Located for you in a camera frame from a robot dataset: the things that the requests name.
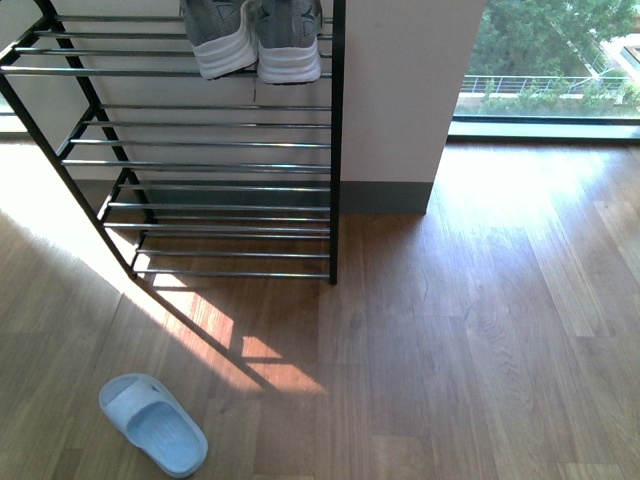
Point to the grey knit sneaker navy collar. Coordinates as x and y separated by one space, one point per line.
287 40

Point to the light blue slide slipper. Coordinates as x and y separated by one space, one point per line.
143 410

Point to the black metal shoe rack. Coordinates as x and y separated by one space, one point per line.
180 176

